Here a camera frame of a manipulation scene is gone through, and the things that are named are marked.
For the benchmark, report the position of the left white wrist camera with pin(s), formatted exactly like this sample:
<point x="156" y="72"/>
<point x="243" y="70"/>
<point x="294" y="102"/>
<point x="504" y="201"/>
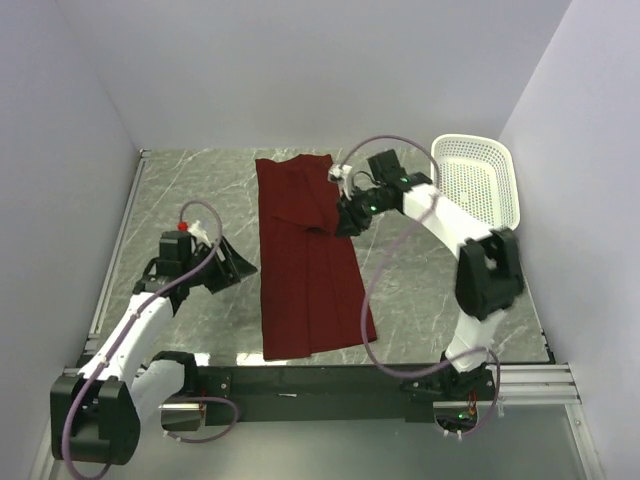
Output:
<point x="196" y="230"/>

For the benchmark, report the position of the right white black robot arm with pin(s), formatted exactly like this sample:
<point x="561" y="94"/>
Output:
<point x="489" y="274"/>

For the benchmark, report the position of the dark red t shirt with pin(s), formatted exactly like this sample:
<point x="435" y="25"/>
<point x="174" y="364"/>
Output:
<point x="311" y="286"/>

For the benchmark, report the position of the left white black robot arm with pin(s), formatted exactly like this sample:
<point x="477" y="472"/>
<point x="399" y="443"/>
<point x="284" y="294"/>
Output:
<point x="97" y="414"/>

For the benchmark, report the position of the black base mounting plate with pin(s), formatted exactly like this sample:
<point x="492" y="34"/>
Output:
<point x="334" y="392"/>

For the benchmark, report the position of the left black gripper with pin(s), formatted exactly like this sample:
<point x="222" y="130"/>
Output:
<point x="230" y="269"/>

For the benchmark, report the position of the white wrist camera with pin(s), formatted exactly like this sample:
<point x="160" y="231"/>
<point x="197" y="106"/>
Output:
<point x="342" y="176"/>
<point x="196" y="230"/>

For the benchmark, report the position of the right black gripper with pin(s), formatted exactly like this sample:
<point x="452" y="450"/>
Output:
<point x="348" y="223"/>

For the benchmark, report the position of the aluminium extrusion rail frame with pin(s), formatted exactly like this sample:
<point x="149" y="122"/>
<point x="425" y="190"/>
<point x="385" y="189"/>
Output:
<point x="96" y="414"/>

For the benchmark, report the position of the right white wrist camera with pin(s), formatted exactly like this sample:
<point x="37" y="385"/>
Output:
<point x="342" y="176"/>

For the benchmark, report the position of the white plastic perforated basket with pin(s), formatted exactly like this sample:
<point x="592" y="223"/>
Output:
<point x="477" y="173"/>

